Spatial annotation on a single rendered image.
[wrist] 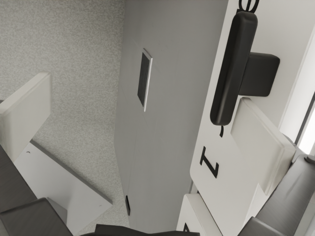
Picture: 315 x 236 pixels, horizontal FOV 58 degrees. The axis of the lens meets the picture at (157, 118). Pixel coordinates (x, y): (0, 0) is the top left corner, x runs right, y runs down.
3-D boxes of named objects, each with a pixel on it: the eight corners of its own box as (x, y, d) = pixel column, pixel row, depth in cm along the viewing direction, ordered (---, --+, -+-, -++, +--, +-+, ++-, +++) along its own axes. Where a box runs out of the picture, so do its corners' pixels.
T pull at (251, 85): (206, 120, 20) (214, 129, 19) (233, 9, 17) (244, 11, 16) (250, 121, 21) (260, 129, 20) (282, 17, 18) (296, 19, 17)
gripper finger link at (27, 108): (8, 171, 14) (-9, 170, 14) (52, 113, 20) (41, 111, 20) (3, 115, 12) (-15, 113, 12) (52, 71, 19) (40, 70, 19)
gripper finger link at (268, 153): (283, 147, 14) (298, 149, 14) (240, 96, 20) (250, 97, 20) (264, 196, 15) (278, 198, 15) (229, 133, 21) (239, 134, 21)
